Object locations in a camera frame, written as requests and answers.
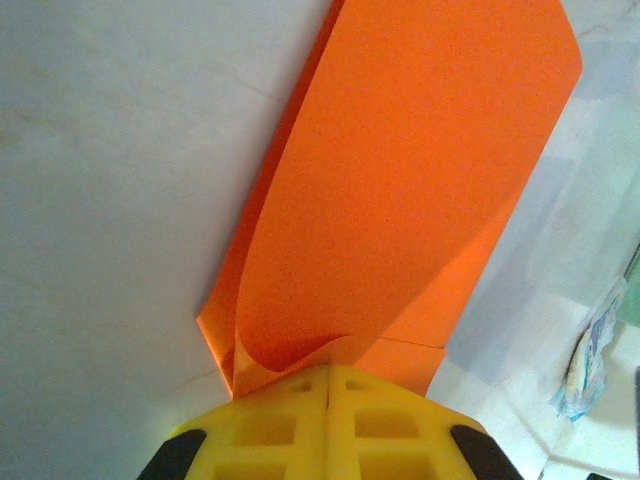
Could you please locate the white and blue tube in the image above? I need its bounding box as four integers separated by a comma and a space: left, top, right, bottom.
549, 279, 629, 424

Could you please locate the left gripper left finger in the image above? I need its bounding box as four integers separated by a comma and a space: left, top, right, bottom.
134, 364, 329, 480

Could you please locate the orange square paper sheet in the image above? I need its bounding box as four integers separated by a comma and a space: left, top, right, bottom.
195, 0, 586, 401

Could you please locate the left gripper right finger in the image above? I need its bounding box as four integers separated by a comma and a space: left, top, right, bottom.
327, 363, 521, 480

